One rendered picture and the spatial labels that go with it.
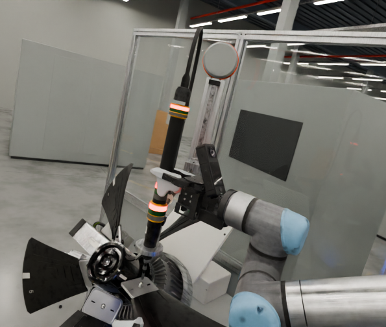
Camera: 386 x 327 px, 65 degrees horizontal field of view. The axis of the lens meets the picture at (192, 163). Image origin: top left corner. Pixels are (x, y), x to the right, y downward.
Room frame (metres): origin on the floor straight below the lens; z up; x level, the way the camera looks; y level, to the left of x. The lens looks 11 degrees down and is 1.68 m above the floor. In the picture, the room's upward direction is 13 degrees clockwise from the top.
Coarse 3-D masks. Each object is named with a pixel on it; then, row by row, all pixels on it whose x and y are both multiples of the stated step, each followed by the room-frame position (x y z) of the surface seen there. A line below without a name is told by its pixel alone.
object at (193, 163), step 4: (188, 160) 1.32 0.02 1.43; (192, 160) 1.34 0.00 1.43; (196, 160) 1.36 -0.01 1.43; (188, 164) 1.27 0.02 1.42; (192, 164) 1.27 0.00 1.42; (196, 164) 1.27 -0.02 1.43; (184, 168) 1.28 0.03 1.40; (188, 168) 1.27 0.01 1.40; (192, 168) 1.27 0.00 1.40; (196, 168) 1.27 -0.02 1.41; (196, 172) 1.27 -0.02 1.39; (200, 172) 1.35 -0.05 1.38
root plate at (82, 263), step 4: (80, 260) 0.79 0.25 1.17; (84, 260) 0.79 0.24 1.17; (88, 260) 0.78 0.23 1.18; (80, 264) 0.79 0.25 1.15; (84, 264) 0.79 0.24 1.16; (80, 268) 0.79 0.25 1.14; (84, 268) 0.79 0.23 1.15; (84, 272) 0.79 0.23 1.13; (84, 276) 0.79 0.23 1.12; (84, 280) 0.79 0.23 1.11; (88, 280) 0.79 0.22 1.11; (88, 284) 0.79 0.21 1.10; (88, 288) 0.79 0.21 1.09
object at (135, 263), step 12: (96, 252) 0.75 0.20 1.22; (108, 252) 0.74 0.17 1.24; (120, 252) 0.74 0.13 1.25; (132, 252) 0.78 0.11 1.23; (96, 264) 0.73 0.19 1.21; (108, 264) 0.72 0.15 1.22; (120, 264) 0.70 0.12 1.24; (132, 264) 0.73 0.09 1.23; (96, 276) 0.71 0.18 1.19; (108, 276) 0.69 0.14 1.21; (132, 276) 0.72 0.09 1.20; (108, 288) 0.69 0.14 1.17
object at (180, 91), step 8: (184, 80) 0.69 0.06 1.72; (176, 88) 0.70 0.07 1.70; (184, 88) 0.69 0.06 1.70; (176, 96) 0.69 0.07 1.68; (184, 96) 0.68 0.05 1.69; (152, 224) 0.68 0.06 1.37; (160, 224) 0.69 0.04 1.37; (152, 232) 0.68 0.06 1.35; (144, 240) 0.69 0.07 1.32; (152, 240) 0.69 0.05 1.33; (144, 256) 0.69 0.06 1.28
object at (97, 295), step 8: (96, 288) 0.70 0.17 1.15; (96, 296) 0.70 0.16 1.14; (104, 296) 0.70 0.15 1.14; (112, 296) 0.71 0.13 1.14; (88, 304) 0.68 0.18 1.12; (96, 304) 0.69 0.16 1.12; (112, 304) 0.70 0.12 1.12; (120, 304) 0.71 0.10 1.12; (88, 312) 0.67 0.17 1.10; (96, 312) 0.68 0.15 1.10; (104, 312) 0.69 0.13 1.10; (112, 312) 0.70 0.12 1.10; (104, 320) 0.68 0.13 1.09; (112, 320) 0.69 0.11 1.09
